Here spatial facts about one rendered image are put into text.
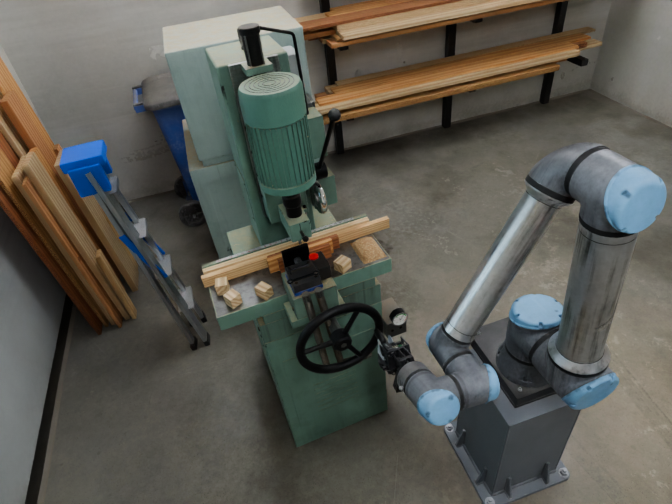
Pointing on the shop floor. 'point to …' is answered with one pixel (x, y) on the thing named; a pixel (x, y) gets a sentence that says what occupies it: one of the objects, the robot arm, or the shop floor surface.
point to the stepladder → (131, 231)
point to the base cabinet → (355, 393)
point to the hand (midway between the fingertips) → (382, 347)
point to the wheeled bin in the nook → (154, 90)
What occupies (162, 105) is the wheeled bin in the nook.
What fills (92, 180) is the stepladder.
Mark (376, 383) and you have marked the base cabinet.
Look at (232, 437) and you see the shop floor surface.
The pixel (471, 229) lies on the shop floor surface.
